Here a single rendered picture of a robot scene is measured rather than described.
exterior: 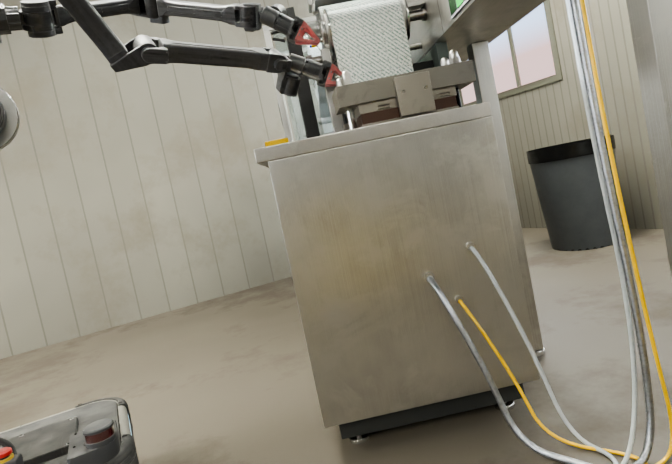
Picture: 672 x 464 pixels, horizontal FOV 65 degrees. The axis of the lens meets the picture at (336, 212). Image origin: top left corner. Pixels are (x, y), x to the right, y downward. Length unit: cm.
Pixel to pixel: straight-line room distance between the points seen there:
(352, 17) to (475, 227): 77
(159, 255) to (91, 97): 131
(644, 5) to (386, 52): 84
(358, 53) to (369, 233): 61
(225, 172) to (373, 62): 290
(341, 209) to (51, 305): 325
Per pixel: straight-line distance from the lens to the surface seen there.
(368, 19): 177
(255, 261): 453
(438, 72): 156
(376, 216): 144
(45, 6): 190
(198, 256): 442
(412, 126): 146
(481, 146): 151
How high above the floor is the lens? 79
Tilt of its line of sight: 4 degrees down
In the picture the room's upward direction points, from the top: 12 degrees counter-clockwise
